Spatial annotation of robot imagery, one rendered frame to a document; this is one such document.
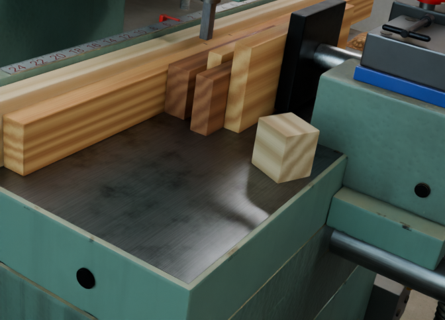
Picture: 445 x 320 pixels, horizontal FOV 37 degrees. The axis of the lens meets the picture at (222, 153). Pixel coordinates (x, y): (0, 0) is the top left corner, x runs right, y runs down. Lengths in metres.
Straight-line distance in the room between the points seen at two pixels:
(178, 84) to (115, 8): 0.26
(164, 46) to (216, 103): 0.08
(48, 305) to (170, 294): 0.17
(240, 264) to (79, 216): 0.11
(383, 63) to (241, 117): 0.12
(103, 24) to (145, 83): 0.26
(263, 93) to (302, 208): 0.13
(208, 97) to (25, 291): 0.21
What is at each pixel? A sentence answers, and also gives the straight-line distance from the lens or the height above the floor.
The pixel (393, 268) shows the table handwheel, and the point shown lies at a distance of 0.60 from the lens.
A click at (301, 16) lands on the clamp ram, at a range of 0.58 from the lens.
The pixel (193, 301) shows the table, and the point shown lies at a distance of 0.39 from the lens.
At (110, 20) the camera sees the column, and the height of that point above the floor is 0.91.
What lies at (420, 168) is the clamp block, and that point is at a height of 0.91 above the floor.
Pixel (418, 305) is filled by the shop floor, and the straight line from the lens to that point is 1.97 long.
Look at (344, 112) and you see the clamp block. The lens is 0.55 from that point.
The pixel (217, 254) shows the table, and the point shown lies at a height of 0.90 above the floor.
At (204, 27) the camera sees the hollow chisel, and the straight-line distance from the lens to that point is 0.62.
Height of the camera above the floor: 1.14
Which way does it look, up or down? 27 degrees down
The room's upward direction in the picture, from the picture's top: 8 degrees clockwise
